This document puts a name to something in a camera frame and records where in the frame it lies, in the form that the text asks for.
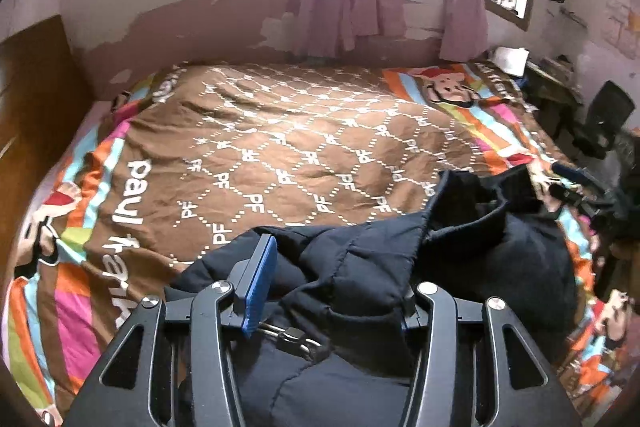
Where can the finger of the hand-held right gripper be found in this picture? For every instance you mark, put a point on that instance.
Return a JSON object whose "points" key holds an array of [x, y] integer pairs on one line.
{"points": [[572, 172], [565, 195]]}

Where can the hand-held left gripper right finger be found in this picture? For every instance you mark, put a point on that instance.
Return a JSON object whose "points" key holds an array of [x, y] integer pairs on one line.
{"points": [[440, 332]]}

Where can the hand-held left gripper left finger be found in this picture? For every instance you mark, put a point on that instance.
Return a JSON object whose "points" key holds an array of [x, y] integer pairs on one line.
{"points": [[260, 287]]}

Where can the black puffer jacket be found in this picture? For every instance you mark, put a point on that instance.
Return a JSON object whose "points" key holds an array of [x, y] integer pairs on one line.
{"points": [[375, 257]]}

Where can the black office chair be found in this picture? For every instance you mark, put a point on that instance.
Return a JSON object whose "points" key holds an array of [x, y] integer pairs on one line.
{"points": [[607, 112]]}

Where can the cluttered desk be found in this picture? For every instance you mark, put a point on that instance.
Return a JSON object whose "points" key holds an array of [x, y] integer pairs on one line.
{"points": [[552, 92]]}

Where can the white paper sheet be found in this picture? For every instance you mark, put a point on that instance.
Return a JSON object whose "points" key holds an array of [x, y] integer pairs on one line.
{"points": [[511, 59]]}

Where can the brown printed blanket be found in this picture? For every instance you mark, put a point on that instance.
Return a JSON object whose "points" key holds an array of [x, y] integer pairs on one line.
{"points": [[300, 132]]}

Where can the wooden headboard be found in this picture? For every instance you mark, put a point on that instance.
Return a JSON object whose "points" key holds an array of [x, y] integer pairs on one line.
{"points": [[35, 107]]}

